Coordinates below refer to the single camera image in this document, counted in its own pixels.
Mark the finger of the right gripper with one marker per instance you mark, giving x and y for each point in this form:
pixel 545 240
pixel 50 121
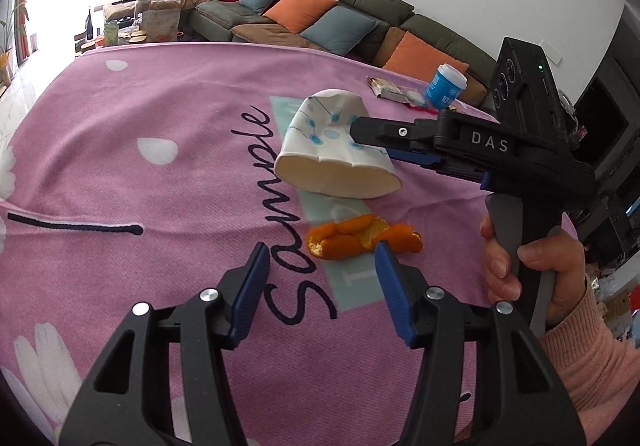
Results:
pixel 406 142

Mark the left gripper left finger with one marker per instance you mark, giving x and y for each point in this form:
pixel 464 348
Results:
pixel 125 399

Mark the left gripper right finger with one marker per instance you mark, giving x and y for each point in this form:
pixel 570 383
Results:
pixel 483 379

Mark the crushed white paper cup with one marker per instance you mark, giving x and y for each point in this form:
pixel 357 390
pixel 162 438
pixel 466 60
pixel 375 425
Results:
pixel 318 153

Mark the orange peel large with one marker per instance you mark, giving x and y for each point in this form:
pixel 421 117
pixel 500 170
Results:
pixel 360 235

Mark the pink sleeve forearm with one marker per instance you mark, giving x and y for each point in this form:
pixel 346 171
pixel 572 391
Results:
pixel 598 372

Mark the person right hand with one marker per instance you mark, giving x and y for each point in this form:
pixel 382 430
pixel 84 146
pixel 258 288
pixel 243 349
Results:
pixel 559 258

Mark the snack packet on table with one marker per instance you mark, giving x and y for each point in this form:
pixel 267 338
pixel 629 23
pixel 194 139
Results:
pixel 385 89

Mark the blue white paper cup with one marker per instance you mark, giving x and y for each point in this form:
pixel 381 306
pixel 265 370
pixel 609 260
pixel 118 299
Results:
pixel 445 87

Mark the orange cushion near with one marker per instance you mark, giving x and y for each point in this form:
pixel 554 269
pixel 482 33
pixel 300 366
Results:
pixel 414 58

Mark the orange cushion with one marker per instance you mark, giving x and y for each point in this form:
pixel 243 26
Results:
pixel 297 15
pixel 414 58

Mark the blue grey cushion near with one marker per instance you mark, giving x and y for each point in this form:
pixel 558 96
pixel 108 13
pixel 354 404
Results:
pixel 339 30

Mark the orange cushion far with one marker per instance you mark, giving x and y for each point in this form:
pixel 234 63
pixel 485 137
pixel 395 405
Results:
pixel 297 15

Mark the dark green sectional sofa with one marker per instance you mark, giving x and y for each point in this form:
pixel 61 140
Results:
pixel 387 34

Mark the pink floral tablecloth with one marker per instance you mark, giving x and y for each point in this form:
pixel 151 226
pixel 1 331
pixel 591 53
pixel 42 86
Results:
pixel 144 173

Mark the glass coffee table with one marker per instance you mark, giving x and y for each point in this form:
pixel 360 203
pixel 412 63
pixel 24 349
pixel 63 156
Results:
pixel 149 27

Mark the tall potted plant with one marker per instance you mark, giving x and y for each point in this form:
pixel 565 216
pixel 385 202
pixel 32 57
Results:
pixel 14 39

